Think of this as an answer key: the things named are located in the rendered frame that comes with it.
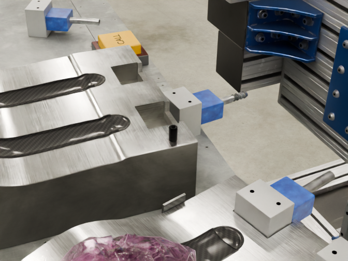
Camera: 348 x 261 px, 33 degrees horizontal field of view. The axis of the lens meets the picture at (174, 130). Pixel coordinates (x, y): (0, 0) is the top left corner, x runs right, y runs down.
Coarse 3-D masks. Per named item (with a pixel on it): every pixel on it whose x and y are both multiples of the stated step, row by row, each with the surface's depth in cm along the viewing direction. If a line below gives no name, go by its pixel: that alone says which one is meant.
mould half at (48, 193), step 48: (96, 96) 74; (144, 96) 74; (96, 144) 66; (144, 144) 66; (192, 144) 66; (0, 192) 60; (48, 192) 63; (96, 192) 65; (144, 192) 68; (192, 192) 71; (0, 240) 64
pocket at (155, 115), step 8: (152, 104) 73; (160, 104) 74; (168, 104) 74; (144, 112) 74; (152, 112) 74; (160, 112) 74; (168, 112) 74; (144, 120) 74; (152, 120) 75; (160, 120) 75; (168, 120) 73
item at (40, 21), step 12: (36, 0) 108; (48, 0) 109; (36, 12) 105; (48, 12) 107; (60, 12) 107; (72, 12) 109; (36, 24) 106; (48, 24) 107; (60, 24) 106; (96, 24) 107; (36, 36) 108
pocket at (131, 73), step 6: (114, 66) 81; (120, 66) 81; (126, 66) 82; (132, 66) 82; (138, 66) 82; (114, 72) 81; (120, 72) 82; (126, 72) 82; (132, 72) 82; (138, 72) 82; (120, 78) 82; (126, 78) 83; (132, 78) 83; (138, 78) 83; (144, 78) 81
